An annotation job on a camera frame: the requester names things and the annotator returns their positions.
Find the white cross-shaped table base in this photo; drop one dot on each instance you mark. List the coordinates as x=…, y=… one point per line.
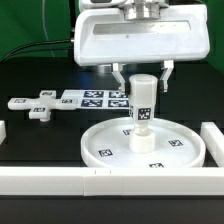
x=41, y=107

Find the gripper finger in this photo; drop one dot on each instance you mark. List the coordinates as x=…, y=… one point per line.
x=167, y=68
x=124, y=87

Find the white marker sheet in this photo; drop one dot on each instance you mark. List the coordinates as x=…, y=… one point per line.
x=98, y=99

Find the white left fence bar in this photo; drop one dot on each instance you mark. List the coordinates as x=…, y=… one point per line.
x=2, y=131

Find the white front fence bar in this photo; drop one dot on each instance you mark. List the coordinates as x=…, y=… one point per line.
x=101, y=181

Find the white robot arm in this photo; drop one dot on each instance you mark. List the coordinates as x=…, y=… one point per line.
x=134, y=10

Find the white round table top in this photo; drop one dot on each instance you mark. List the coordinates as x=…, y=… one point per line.
x=120, y=143

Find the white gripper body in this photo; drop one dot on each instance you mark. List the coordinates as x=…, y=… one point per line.
x=103, y=36

